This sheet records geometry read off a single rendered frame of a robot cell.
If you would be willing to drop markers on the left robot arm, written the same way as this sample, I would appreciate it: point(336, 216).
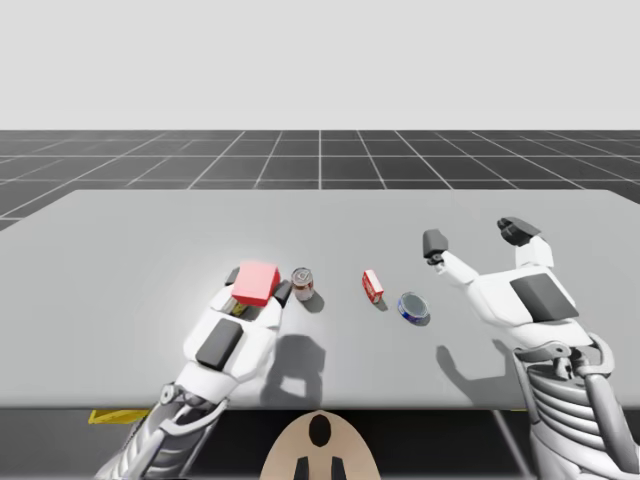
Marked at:
point(165, 430)

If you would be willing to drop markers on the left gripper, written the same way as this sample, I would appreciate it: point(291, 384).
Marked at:
point(227, 350)

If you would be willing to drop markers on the blue flat can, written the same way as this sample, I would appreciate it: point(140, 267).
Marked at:
point(413, 307)

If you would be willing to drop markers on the tan robot part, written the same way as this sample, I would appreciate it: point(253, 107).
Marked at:
point(320, 450)

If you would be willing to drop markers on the red and white carton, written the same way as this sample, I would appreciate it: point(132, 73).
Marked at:
point(372, 286)

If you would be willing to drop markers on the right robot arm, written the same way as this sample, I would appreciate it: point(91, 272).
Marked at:
point(570, 400)

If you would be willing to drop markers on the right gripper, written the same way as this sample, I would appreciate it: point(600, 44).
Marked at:
point(525, 305)

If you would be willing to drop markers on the pink cube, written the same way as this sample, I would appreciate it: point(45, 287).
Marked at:
point(256, 282)

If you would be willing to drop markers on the brown and white can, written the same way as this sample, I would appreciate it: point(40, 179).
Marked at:
point(303, 285)

